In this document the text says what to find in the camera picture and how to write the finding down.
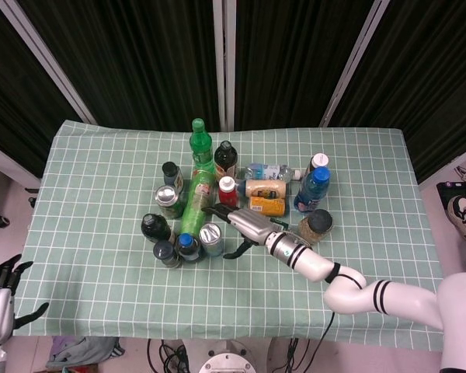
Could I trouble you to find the red bottle white cap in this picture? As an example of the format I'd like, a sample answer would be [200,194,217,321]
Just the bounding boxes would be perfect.
[217,175,241,207]

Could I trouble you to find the dark bottle white cap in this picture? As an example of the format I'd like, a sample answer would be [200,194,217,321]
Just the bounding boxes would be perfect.
[303,152,331,176]

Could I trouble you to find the black curtain panel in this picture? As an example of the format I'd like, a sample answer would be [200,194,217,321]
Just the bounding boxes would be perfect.
[0,0,83,157]
[234,0,378,130]
[18,0,222,132]
[329,0,466,184]

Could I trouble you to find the dark bottle blue cap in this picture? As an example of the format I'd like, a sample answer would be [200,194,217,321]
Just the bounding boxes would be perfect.
[175,232,204,264]

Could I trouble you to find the glass jar black lid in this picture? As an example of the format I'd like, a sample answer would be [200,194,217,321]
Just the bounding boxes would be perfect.
[297,208,335,246]

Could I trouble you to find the orange yellow can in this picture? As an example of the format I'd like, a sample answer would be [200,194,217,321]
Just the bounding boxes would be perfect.
[249,196,287,218]

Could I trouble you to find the grey lid small jar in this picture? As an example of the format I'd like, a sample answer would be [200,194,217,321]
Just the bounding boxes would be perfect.
[152,239,184,270]

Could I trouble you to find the black floor cables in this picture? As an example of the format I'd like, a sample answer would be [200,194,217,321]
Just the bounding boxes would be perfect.
[145,337,191,373]

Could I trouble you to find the green checked tablecloth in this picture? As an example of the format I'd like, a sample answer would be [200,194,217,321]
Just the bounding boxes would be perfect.
[12,119,447,352]

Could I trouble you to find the dark bottle orange label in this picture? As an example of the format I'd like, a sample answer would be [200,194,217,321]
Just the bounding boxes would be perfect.
[214,140,240,183]

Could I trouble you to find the black white sneaker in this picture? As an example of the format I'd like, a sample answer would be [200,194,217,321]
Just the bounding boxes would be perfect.
[446,194,466,247]

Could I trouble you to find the round silver robot base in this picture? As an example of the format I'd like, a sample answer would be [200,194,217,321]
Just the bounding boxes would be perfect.
[198,340,258,373]

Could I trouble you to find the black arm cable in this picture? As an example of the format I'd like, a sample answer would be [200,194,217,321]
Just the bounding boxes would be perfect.
[309,262,364,353]

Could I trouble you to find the beige bottle blue cap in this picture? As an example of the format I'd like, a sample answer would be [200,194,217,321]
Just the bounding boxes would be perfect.
[234,179,288,199]

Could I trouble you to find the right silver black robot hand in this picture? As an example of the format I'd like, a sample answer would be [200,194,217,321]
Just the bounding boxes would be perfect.
[200,203,281,260]

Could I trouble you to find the pile of clothes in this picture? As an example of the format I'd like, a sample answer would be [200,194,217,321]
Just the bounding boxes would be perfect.
[45,335,126,371]

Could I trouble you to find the dark green bottle black cap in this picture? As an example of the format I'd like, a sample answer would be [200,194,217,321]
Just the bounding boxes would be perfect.
[140,212,172,244]

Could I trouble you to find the white screen frame post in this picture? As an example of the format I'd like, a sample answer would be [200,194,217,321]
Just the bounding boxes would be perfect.
[0,0,99,126]
[212,0,238,133]
[319,0,390,128]

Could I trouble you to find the green can silver top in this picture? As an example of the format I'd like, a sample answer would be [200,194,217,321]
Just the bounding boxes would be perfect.
[153,184,184,219]

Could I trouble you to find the clear water bottle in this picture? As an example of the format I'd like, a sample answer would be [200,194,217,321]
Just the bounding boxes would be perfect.
[244,163,303,183]

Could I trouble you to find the large green plastic bottle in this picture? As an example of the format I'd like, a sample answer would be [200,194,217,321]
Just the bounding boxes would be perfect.
[179,168,219,239]

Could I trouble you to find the black device with lights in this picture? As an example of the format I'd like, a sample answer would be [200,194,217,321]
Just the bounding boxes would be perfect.
[436,180,466,204]

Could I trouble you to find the small dark bottle black cap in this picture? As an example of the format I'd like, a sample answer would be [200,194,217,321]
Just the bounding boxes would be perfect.
[162,161,186,192]

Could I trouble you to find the tall green soda bottle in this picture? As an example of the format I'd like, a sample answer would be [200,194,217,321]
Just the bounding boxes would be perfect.
[188,117,215,173]

